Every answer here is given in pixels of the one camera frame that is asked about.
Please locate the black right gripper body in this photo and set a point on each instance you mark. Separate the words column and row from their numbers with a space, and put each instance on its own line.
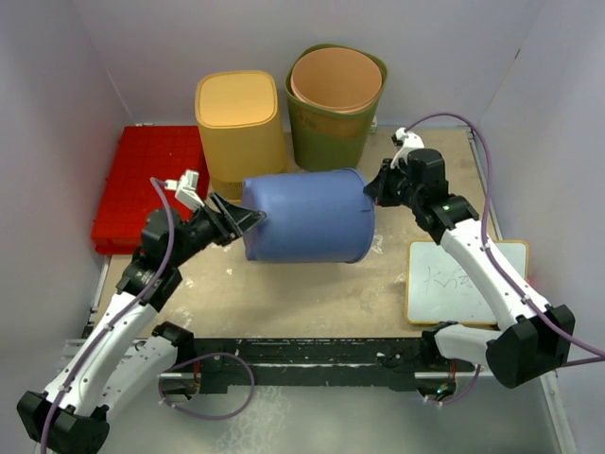
column 399, row 193

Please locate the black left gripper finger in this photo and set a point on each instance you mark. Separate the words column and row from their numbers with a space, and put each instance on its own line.
column 245, row 220
column 226, row 208

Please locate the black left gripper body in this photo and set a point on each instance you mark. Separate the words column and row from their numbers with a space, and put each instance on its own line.
column 201, row 232

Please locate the blue plastic bucket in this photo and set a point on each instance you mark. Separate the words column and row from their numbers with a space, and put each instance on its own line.
column 317, row 217

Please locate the yellow ribbed waste basket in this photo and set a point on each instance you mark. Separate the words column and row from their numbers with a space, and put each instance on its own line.
column 240, row 129

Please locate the red plastic tray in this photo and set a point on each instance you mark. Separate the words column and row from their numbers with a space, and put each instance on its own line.
column 143, row 152

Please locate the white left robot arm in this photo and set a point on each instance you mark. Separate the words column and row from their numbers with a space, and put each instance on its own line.
column 73, row 412

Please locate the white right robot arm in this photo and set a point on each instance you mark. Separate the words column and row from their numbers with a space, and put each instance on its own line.
column 533, row 336

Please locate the olive green ribbed bin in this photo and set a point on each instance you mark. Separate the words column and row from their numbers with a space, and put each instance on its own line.
column 326, row 140

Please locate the pink inner bin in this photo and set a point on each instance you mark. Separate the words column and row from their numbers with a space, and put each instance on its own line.
column 336, row 79

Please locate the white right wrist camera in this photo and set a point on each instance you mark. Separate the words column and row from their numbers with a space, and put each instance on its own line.
column 405, row 141

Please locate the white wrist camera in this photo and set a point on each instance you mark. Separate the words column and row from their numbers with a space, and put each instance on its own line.
column 185, row 190
column 405, row 141

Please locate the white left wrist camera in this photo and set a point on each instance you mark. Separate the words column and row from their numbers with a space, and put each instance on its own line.
column 185, row 190

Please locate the small whiteboard with orange frame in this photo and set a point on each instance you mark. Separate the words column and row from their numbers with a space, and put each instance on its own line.
column 438, row 289

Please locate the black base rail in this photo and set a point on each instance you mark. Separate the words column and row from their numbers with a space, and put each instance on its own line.
column 391, row 363

